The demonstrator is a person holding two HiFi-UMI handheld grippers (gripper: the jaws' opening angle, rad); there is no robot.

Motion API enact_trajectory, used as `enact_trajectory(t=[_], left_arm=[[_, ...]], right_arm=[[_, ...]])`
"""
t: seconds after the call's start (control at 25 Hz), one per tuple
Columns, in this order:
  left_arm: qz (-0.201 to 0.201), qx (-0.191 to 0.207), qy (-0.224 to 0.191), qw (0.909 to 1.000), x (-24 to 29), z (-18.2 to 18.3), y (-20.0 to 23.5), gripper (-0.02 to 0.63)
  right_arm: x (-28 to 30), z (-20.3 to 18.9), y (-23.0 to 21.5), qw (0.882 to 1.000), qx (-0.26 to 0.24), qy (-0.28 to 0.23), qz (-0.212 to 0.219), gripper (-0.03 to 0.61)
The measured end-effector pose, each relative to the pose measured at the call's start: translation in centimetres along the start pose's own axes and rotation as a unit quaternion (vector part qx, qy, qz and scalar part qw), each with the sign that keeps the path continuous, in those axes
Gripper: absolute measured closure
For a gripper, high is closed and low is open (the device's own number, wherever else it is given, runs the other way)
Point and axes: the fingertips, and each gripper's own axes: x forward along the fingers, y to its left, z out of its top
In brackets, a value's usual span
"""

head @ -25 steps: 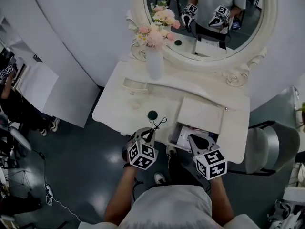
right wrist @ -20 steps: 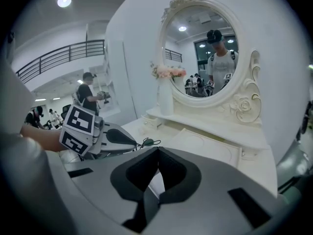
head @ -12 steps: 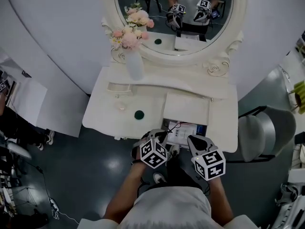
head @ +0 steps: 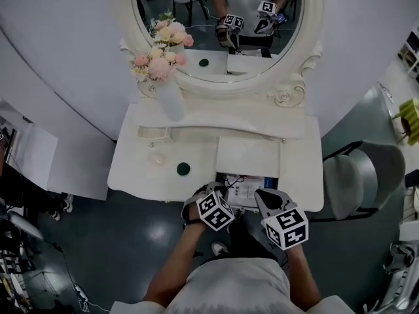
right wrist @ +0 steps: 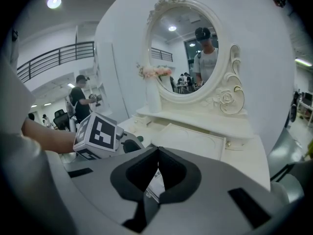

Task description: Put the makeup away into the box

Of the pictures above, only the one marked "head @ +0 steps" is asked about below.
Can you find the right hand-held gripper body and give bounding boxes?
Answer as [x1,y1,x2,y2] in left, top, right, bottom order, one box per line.
[261,204,310,251]

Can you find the person's right forearm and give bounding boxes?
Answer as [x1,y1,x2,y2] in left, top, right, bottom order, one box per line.
[283,243,322,311]

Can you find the white oval framed mirror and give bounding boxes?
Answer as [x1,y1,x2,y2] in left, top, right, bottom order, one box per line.
[111,0,325,109]

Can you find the person's grey shirt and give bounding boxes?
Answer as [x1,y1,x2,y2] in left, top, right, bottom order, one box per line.
[109,256,357,314]

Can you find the white dressing table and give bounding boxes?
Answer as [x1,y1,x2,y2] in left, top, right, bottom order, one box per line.
[107,102,325,213]

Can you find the person's left forearm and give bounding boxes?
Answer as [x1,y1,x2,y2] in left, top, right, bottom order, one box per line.
[143,222,207,309]

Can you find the person's left hand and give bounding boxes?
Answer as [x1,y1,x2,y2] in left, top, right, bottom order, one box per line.
[181,193,207,226]

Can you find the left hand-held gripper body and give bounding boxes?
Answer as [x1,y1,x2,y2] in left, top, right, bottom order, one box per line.
[196,190,236,232]

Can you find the person's black trousers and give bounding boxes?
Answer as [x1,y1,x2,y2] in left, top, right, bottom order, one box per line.
[227,213,282,263]

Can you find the small white vanity drawer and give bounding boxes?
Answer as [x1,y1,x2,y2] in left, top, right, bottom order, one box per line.
[136,126,171,143]

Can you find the grey chair black frame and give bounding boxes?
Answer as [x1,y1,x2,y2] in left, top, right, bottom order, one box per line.
[322,141,407,222]

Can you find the white power strip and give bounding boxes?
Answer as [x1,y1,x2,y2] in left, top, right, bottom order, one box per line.
[73,282,90,303]

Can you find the green tablecloth table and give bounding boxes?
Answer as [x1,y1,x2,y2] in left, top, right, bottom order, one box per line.
[398,97,419,147]

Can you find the pink flower bouquet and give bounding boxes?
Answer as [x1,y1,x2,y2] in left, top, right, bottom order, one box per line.
[129,46,189,84]

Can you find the person's left white shoe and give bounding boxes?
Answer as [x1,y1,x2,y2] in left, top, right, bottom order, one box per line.
[211,241,230,256]

